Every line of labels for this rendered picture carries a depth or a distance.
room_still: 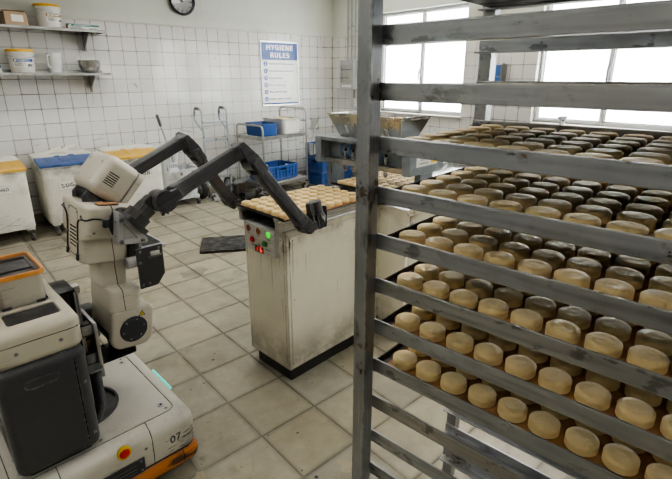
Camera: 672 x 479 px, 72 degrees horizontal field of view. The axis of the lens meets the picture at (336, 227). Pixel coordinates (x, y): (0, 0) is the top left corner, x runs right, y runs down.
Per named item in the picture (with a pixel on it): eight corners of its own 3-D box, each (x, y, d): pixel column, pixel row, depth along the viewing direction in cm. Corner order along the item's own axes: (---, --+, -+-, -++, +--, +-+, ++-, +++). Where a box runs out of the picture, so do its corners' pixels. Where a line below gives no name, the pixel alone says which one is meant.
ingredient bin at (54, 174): (53, 238, 458) (38, 161, 435) (41, 223, 504) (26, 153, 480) (111, 227, 492) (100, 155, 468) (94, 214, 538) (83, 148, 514)
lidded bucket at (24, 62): (35, 72, 470) (31, 50, 463) (41, 72, 453) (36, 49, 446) (6, 72, 454) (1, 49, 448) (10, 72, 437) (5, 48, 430)
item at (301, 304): (337, 315, 311) (337, 184, 283) (377, 334, 288) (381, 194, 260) (251, 358, 263) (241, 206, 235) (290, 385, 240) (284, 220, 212)
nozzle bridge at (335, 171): (350, 181, 319) (350, 131, 308) (441, 199, 271) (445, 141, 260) (315, 189, 296) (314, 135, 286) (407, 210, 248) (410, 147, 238)
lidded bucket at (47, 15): (61, 29, 476) (57, 7, 469) (67, 28, 458) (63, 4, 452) (33, 28, 461) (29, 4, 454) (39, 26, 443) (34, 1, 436)
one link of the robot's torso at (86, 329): (89, 382, 174) (78, 324, 167) (66, 352, 193) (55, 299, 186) (157, 354, 192) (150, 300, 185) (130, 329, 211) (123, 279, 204)
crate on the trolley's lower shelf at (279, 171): (279, 173, 675) (279, 159, 668) (298, 176, 651) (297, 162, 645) (249, 179, 634) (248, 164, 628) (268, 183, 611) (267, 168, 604)
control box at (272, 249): (250, 245, 238) (249, 219, 234) (280, 257, 222) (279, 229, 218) (244, 246, 236) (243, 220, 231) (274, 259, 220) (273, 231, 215)
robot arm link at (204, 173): (238, 136, 185) (251, 135, 177) (254, 165, 191) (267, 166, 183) (141, 196, 164) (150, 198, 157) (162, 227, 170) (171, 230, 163)
